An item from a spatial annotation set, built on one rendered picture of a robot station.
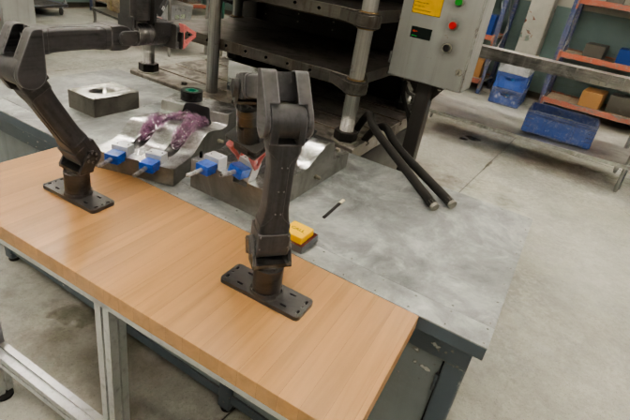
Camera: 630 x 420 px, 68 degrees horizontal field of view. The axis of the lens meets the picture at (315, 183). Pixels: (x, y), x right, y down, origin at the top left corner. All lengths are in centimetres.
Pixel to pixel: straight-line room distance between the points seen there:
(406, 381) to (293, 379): 47
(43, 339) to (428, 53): 182
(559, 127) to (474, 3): 309
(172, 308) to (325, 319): 31
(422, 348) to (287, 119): 64
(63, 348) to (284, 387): 134
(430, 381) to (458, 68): 110
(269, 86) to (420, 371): 78
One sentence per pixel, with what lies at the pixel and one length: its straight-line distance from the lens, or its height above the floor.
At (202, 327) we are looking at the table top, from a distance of 94.
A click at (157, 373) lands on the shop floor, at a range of 193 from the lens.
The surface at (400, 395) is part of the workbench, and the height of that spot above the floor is 49.
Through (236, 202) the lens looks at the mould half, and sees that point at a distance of 129.
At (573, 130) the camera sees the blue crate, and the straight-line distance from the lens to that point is 478.
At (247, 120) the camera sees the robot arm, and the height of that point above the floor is 109.
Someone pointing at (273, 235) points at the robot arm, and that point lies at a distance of 92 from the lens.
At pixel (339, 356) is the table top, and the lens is 92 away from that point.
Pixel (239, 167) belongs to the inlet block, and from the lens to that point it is 121.
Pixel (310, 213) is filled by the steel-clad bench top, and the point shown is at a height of 80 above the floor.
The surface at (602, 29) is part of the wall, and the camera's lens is 761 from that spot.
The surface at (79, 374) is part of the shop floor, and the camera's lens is 198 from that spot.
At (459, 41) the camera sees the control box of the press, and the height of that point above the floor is 125.
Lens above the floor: 146
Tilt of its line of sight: 26 degrees down
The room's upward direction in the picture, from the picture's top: 10 degrees clockwise
